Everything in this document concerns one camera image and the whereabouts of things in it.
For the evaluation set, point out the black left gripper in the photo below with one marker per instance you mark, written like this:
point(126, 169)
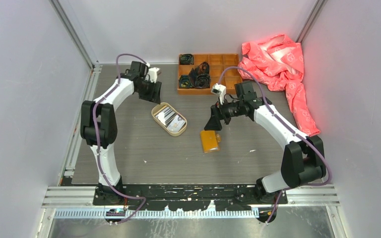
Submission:
point(154, 95)

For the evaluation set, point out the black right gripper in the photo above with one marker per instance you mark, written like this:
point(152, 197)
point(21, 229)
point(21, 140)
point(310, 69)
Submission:
point(217, 110)

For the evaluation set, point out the orange wooden compartment tray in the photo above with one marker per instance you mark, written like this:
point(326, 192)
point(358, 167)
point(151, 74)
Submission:
point(218, 64)

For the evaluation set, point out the beige oval card tray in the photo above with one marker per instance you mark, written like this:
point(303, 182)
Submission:
point(157, 108)

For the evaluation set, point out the orange leather card holder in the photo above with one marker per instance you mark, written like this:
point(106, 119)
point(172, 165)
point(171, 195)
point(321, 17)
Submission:
point(210, 141)

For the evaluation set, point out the dark rolled fabric top left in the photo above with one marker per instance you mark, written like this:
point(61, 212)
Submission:
point(186, 59)

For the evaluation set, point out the dark rolled fabric bottom left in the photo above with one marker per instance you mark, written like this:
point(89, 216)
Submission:
point(184, 82)

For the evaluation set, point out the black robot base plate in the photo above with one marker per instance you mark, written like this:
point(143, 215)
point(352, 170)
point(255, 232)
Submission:
point(187, 197)

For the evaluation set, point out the pink crumpled cloth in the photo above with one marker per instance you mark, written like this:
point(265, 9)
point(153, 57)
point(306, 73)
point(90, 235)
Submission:
point(278, 63)

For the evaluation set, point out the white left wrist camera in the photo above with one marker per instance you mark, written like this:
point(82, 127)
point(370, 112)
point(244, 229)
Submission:
point(153, 74)

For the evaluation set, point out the stack of credit cards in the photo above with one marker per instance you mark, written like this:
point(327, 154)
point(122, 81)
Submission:
point(170, 119)

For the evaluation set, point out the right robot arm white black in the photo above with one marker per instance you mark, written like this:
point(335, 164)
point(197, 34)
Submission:
point(303, 155)

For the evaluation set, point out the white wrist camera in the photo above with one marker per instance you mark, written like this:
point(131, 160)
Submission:
point(153, 74)
point(220, 91)

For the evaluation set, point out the dark rolled fabric bottom centre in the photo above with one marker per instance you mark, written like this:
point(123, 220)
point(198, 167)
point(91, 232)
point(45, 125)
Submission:
point(202, 81)

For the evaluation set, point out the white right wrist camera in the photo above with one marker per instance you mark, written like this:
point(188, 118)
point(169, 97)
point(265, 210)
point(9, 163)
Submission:
point(220, 91)

